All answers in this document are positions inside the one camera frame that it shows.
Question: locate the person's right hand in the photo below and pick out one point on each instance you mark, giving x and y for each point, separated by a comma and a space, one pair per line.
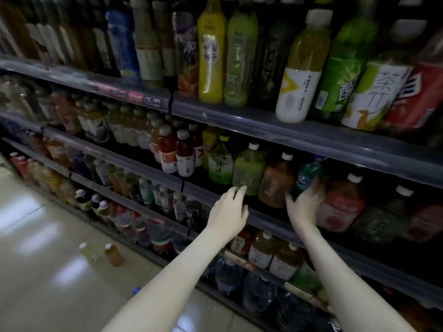
306, 210

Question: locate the person's left hand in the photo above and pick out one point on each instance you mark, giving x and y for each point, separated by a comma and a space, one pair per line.
228, 214

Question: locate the large teal soda bottle blue cap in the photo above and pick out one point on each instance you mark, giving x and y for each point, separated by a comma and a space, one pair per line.
306, 176

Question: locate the pale green tea bottle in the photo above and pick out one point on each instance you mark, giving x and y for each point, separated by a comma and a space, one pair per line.
220, 165

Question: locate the row of tea juice bottles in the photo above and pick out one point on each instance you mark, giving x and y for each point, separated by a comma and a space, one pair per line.
249, 169

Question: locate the olive tea bottle white cap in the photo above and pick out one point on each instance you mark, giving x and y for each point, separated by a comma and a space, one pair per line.
285, 264
261, 254

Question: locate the green-capped dark bottle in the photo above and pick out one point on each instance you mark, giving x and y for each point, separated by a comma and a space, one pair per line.
304, 278

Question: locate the blue-capped green bottle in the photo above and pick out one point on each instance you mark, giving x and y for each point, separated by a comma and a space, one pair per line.
136, 290

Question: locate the orange tea bottle white cap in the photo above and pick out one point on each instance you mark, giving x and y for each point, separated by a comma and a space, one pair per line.
114, 255

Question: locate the pale yellow juice bottle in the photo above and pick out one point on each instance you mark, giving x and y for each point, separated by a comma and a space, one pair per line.
147, 48

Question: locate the row of red yellow bottles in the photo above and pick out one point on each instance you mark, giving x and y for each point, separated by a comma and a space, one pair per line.
20, 165

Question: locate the person's right forearm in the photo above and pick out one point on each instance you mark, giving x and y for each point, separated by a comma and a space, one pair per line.
346, 290

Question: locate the person's left forearm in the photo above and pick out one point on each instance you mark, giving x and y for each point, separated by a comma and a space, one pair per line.
166, 290

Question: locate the green pictured price label strip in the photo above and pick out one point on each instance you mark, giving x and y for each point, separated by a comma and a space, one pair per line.
152, 100

